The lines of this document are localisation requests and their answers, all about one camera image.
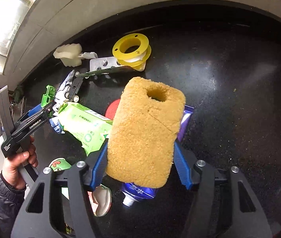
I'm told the green plastic toy piece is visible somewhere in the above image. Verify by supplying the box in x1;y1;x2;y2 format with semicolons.
41;85;56;108

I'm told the black toy car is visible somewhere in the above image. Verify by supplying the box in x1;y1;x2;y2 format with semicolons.
65;75;84;103

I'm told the green wet wipes pack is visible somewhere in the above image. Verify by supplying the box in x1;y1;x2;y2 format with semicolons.
57;102;113;155

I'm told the white sponge brush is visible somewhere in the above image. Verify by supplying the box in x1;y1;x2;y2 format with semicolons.
53;44;98;67

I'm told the purple tube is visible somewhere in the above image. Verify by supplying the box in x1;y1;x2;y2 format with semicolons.
120;104;195;207

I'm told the yellow sponge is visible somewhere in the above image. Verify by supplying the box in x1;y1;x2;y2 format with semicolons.
107;77;186;183

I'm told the yellow plastic spool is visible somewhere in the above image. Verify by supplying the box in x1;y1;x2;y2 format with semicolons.
112;33;152;71

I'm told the black jacket left forearm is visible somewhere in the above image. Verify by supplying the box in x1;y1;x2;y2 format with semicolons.
0;173;26;237

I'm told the person's left hand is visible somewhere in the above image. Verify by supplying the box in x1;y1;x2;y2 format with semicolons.
2;136;38;190

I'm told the dark green rag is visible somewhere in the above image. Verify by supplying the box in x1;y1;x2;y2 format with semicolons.
13;85;24;104

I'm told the red round lid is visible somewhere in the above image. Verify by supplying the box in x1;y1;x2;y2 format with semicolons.
105;99;120;120

